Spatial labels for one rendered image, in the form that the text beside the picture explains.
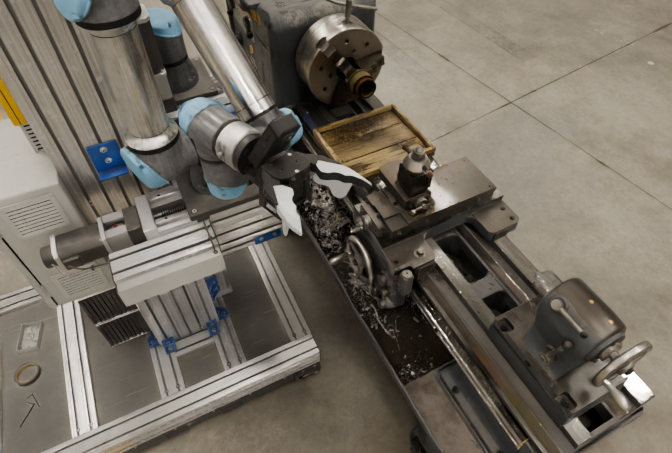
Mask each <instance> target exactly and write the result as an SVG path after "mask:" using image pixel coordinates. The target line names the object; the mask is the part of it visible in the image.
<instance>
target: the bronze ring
mask: <svg viewBox="0 0 672 453"><path fill-rule="evenodd" d="M347 85H348V89H349V90H350V91H351V92H353V93H354V94H355V95H357V96H359V97H360V98H361V99H367V98H369V97H371V96H372V95H373V94H374V92H375V90H376V83H375V82H374V80H373V78H372V77H371V76H370V73H369V72H368V71H367V70H365V69H360V70H359V69H356V71H355V72H354V73H353V74H352V75H351V76H350V78H348V84H347Z"/></svg>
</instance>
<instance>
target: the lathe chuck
mask: <svg viewBox="0 0 672 453"><path fill-rule="evenodd" d="M343 21H345V17H339V18H335V19H332V20H330V21H328V22H326V23H324V24H322V25H321V26H320V27H318V28H317V29H316V30H315V31H314V32H313V33H312V34H311V35H310V37H309V38H308V39H307V41H306V43H305V44H304V46H303V49H302V51H301V54H300V59H299V71H300V75H301V78H302V80H303V81H304V83H305V84H306V85H308V86H307V87H309V89H310V90H311V92H312V93H313V94H314V95H315V97H316V98H317V99H319V100H320V101H322V102H324V103H327V104H330V102H331V99H332V97H333V94H334V91H335V89H336V86H337V83H338V81H339V77H338V76H337V73H343V72H342V71H341V70H340V69H339V68H338V67H337V66H336V65H335V64H334V63H333V62H332V61H331V60H330V59H329V58H328V57H327V56H326V55H325V54H324V53H323V52H322V51H321V50H320V49H319V48H317V47H318V44H319V43H320V42H321V41H322V40H323V39H324V38H326V37H327V39H326V40H327V41H328V42H329V43H330V44H331V45H332V46H333V47H334V48H335V49H336V50H337V51H338V52H339V53H340V54H341V55H342V56H343V57H344V58H346V60H347V61H348V62H349V63H350V64H351V65H352V58H351V57H353V58H355V59H356V60H358V59H360V58H363V57H365V56H367V55H370V54H372V53H374V52H377V51H379V50H381V49H383V46H382V43H381V41H380V39H379V38H378V36H377V35H376V34H375V33H374V32H372V31H371V30H370V29H369V28H368V27H367V26H366V25H365V24H364V23H363V22H361V21H360V20H358V19H355V18H352V17H350V18H349V22H351V25H345V24H343V23H342V22H343ZM352 67H353V65H352ZM353 68H354V67H353ZM381 68H382V66H380V67H378V68H377V72H375V73H373V74H372V75H373V80H374V81H375V80H376V78H377V77H378V75H379V73H380V70H381ZM358 97H359V96H357V95H354V94H352V97H351V99H347V100H346V103H347V102H350V101H352V100H354V99H356V98H358Z"/></svg>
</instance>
